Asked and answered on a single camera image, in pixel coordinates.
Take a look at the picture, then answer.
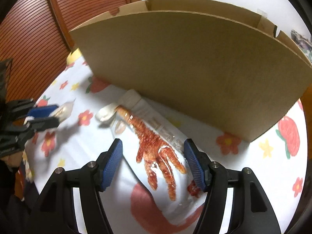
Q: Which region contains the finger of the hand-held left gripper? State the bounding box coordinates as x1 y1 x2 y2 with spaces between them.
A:
15 117 60 140
7 99 59 118

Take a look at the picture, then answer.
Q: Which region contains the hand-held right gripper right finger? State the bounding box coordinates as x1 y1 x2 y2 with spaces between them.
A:
183 138 281 234

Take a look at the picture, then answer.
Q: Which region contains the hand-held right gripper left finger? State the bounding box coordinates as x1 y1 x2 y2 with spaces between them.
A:
30 138 123 234

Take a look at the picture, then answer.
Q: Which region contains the small white snack packet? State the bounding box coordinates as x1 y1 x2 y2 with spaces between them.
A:
52 98 77 124

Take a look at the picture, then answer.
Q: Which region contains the white chicken feet snack packet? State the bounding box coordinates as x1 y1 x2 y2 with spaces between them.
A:
95 89 210 228

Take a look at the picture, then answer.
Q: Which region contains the brown cardboard box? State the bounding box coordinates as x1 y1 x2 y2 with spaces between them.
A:
69 0 312 143

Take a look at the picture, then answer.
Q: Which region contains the person's left hand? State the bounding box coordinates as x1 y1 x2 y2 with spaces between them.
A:
0 154 24 173

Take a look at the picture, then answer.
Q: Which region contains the dark floral cloth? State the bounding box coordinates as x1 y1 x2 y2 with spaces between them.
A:
16 150 37 200

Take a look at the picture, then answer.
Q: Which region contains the strawberry flower printed bedsheet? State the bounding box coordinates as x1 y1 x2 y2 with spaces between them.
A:
22 54 309 234

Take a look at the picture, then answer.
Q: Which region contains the yellow plush toy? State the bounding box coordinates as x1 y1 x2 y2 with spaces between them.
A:
66 48 82 65

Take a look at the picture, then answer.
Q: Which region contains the wooden louvred wardrobe door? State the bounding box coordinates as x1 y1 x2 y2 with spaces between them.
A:
0 0 142 103

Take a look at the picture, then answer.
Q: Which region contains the dark patterned bag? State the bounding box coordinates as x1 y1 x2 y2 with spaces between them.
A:
291 29 312 53

